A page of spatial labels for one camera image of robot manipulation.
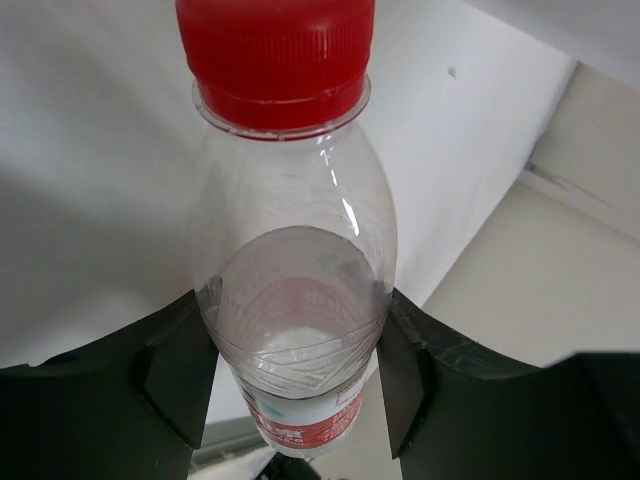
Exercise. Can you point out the white plastic bin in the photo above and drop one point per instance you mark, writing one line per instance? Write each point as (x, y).
(98, 132)

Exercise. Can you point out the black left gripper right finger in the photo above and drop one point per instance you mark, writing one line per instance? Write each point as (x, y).
(458, 410)

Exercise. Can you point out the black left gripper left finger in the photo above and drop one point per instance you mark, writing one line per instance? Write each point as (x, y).
(131, 405)

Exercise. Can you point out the clear bottle red label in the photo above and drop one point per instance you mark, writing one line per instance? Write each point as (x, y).
(294, 233)

